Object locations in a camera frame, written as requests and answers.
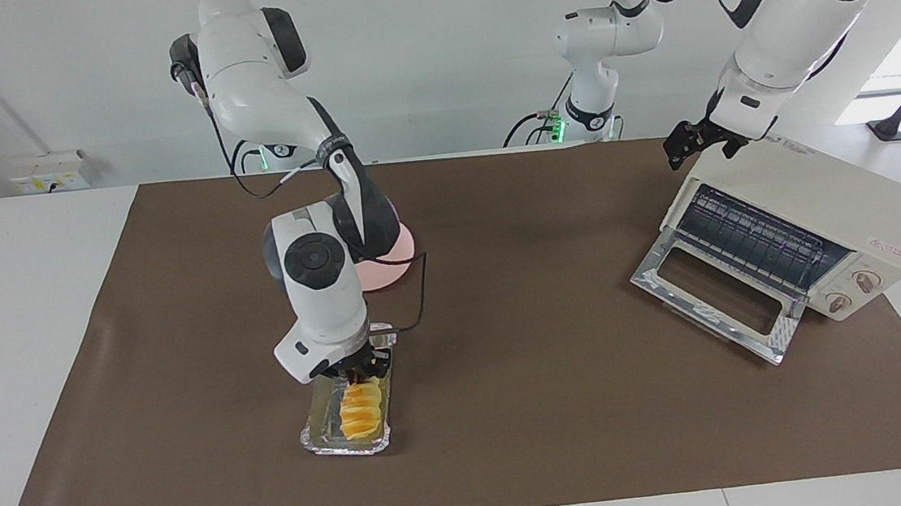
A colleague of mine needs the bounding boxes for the metal oven wire rack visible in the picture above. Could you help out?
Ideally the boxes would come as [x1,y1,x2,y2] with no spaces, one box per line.
[671,171,857,309]

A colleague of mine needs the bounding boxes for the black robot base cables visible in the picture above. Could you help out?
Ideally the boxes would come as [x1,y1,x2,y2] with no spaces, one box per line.
[496,73,580,149]

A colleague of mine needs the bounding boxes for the pink round plate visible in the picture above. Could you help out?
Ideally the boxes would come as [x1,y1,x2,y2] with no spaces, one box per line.
[349,222,421,294]

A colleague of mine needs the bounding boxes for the aluminium foil tray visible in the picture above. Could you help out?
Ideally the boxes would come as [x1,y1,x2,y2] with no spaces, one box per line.
[290,322,409,463]

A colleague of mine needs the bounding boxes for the white toaster oven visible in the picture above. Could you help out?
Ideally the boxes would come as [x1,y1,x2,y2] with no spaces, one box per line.
[651,119,901,339]

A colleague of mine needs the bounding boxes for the white wall socket box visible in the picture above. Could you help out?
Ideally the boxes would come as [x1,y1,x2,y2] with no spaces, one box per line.
[7,149,93,197]

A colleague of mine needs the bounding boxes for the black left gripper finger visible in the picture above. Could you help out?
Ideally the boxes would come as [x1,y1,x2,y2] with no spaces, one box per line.
[680,117,711,151]
[664,129,695,172]

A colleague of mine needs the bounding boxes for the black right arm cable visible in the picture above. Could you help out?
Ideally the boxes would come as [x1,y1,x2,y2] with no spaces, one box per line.
[188,45,435,351]

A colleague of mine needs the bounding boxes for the brown table mat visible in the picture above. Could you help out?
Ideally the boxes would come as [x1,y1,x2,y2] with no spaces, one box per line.
[0,116,901,506]

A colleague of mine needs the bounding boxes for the golden sliced bread loaf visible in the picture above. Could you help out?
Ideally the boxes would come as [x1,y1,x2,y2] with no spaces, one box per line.
[336,376,391,445]

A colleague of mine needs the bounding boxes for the glass oven door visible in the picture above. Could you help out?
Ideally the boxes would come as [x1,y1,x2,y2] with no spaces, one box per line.
[626,214,814,378]

